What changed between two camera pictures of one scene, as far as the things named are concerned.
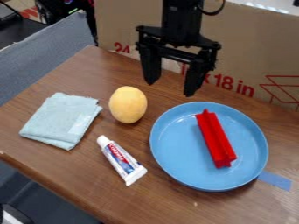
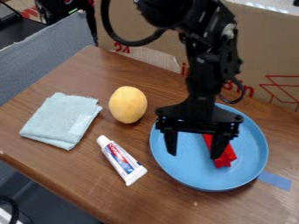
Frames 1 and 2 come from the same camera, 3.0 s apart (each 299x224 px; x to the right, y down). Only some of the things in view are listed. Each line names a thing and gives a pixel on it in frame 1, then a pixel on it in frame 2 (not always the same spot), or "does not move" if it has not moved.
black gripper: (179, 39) → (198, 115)
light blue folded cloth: (62, 120) does not move
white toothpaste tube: (128, 169) does not move
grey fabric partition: (27, 59) does not move
